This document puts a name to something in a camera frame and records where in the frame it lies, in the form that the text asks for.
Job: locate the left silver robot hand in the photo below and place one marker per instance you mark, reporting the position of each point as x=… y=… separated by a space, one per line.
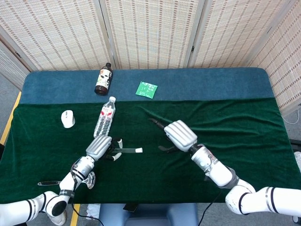
x=98 y=147

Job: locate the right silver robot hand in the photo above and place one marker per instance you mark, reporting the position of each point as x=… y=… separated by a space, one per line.
x=181 y=135

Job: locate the transparent glass test tube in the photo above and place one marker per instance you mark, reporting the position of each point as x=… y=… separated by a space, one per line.
x=129 y=150

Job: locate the small white stopper cap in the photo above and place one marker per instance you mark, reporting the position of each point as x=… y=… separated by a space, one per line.
x=139 y=150

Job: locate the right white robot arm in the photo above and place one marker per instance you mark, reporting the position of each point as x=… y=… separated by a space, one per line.
x=218 y=171

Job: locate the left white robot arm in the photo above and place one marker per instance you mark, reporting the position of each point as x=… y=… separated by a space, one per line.
x=80 y=169

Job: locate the clear plastic water bottle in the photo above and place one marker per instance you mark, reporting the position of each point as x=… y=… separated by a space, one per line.
x=105 y=117

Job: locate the shiny metal ladle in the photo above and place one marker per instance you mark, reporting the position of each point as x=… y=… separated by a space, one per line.
x=91 y=180

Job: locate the white computer mouse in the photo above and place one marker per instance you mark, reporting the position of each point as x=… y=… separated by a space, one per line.
x=68 y=118

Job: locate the dark green velvet cloth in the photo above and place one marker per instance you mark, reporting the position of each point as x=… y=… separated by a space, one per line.
x=152 y=171

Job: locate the blue table cloth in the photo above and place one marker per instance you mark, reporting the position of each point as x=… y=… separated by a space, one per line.
x=200 y=84

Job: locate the green foil packet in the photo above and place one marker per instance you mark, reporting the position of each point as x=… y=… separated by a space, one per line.
x=147 y=90

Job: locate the crumpled white rag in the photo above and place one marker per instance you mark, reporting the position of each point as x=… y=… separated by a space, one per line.
x=92 y=210

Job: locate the dark brown glass bottle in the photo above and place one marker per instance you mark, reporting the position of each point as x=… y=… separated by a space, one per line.
x=103 y=80

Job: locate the flat black phone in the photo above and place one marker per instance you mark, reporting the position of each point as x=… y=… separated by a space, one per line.
x=130 y=207

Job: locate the blue padded seat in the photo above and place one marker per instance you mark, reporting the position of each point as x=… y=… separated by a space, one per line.
x=148 y=215

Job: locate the woven folding screen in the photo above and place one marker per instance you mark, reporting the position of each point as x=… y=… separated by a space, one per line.
x=150 y=33

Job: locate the black box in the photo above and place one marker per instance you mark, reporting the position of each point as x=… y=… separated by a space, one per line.
x=295 y=144

